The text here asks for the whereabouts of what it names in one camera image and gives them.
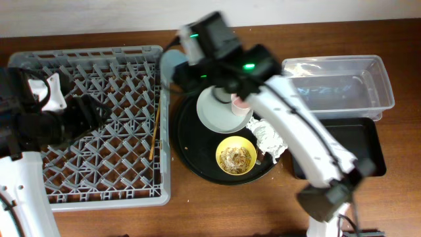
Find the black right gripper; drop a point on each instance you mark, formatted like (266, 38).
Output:
(183, 76)

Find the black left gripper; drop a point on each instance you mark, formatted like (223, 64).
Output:
(83, 116)

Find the light blue plastic cup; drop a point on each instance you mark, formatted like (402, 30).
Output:
(168, 63)

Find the pink plastic cup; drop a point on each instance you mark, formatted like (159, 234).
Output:
(239, 107)

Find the wooden chopstick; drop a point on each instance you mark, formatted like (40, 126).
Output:
(156, 124)

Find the white napkin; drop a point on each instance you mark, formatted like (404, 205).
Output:
(268, 140)

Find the yellow bowl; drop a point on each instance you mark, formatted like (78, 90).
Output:
(237, 141)

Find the food scraps and rice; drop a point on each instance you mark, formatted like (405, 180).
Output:
(235, 160)

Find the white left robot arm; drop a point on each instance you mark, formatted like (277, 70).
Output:
(36, 113)

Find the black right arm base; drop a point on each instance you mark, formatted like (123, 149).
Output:
(364, 234)

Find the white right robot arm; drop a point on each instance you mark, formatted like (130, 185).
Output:
(333, 172)

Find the grey plastic dishwasher rack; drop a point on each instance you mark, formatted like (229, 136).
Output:
(110, 167)

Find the grey round plate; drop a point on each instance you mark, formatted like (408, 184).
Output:
(214, 109)

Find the clear plastic bin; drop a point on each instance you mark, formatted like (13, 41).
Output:
(349, 86)

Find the black rectangular tray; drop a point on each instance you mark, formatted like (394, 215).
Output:
(360, 137)

